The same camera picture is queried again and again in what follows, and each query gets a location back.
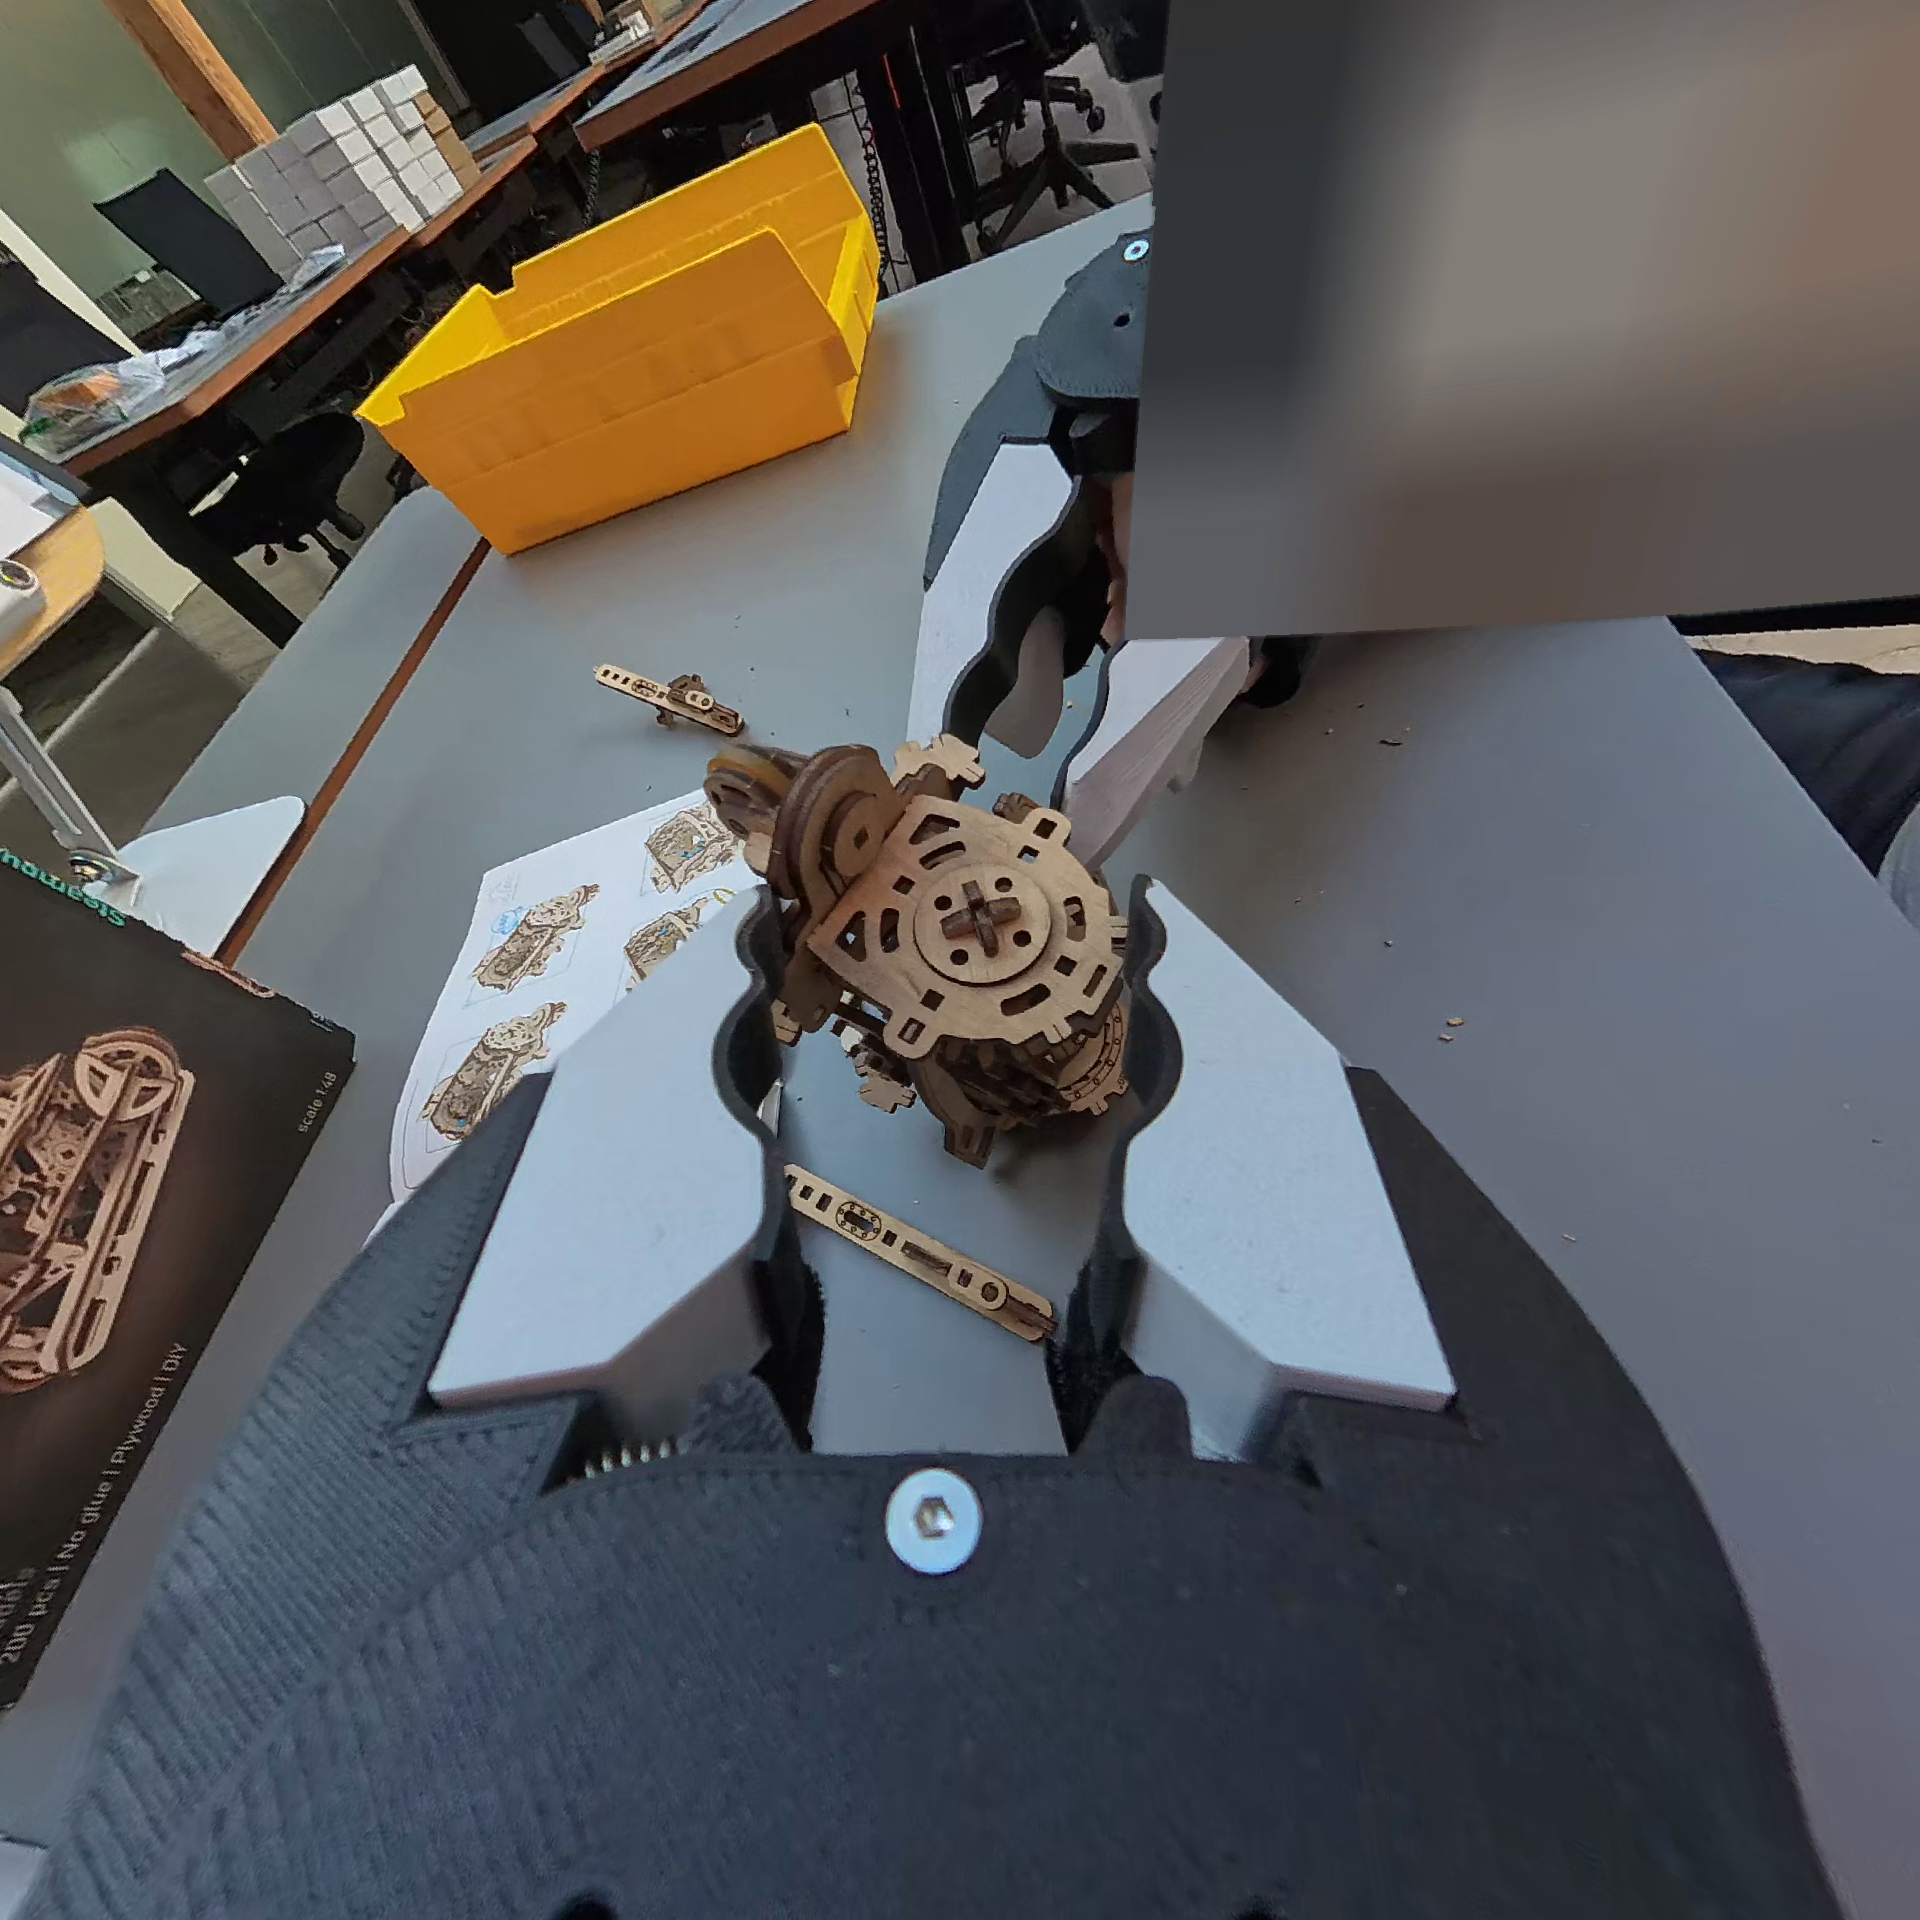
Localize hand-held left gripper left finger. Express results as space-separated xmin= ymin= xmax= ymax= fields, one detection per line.
xmin=428 ymin=885 xmax=826 ymax=1454

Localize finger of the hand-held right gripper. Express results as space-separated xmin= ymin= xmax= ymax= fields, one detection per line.
xmin=909 ymin=432 xmax=1114 ymax=748
xmin=1053 ymin=632 xmax=1254 ymax=866

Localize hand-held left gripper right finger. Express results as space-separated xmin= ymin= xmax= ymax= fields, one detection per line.
xmin=1050 ymin=872 xmax=1460 ymax=1461

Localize round wooden gear module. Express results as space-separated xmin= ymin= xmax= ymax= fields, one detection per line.
xmin=705 ymin=735 xmax=1132 ymax=1086

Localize large wooden gear model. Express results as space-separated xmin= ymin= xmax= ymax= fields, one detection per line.
xmin=772 ymin=990 xmax=1133 ymax=1173

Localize grey desk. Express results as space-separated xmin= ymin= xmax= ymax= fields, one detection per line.
xmin=0 ymin=195 xmax=1920 ymax=1920

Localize background grey-topped desk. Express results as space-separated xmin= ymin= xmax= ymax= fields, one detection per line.
xmin=574 ymin=0 xmax=963 ymax=288

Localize adjacent brown-edged desk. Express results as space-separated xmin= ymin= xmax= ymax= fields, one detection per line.
xmin=134 ymin=486 xmax=497 ymax=963

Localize background brown-topped desk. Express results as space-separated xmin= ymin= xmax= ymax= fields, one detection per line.
xmin=59 ymin=134 xmax=541 ymax=647

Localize instruction booklet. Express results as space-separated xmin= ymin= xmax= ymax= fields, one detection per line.
xmin=384 ymin=791 xmax=770 ymax=1205

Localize long wooden strip piece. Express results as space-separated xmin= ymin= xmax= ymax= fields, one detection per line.
xmin=781 ymin=1160 xmax=1061 ymax=1347

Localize wooden strip with crosspiece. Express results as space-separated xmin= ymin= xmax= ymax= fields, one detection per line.
xmin=593 ymin=661 xmax=745 ymax=734

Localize yellow plastic bin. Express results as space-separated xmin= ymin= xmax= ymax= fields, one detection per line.
xmin=355 ymin=124 xmax=885 ymax=557

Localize black puzzle box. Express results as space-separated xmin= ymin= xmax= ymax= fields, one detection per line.
xmin=0 ymin=853 xmax=358 ymax=1715

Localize white stand base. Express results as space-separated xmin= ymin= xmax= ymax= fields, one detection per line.
xmin=110 ymin=796 xmax=309 ymax=957

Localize person's dark trousers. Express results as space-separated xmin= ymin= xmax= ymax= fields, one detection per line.
xmin=1697 ymin=615 xmax=1920 ymax=916

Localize black swivel chair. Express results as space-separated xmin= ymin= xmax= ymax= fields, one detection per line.
xmin=195 ymin=412 xmax=368 ymax=564

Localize stack of small white boxes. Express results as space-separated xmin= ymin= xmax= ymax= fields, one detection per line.
xmin=204 ymin=67 xmax=472 ymax=270

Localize wooden board with instruction sheet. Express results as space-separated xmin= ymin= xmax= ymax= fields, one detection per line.
xmin=0 ymin=434 xmax=110 ymax=682

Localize black chair backrest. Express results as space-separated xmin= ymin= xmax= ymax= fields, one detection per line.
xmin=93 ymin=167 xmax=289 ymax=317

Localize clear plastic bag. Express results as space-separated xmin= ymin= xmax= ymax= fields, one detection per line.
xmin=22 ymin=358 xmax=153 ymax=455

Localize wooden post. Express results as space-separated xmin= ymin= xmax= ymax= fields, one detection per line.
xmin=102 ymin=0 xmax=282 ymax=165

